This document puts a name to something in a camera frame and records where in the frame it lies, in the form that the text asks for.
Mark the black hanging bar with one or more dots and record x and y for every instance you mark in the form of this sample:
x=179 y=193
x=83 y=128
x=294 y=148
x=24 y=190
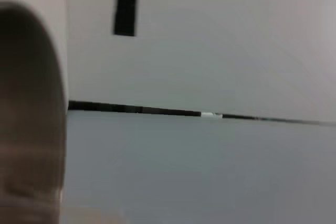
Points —
x=126 y=11

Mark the black edge strip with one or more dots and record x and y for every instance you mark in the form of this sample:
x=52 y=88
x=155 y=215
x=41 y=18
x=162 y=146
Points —
x=131 y=108

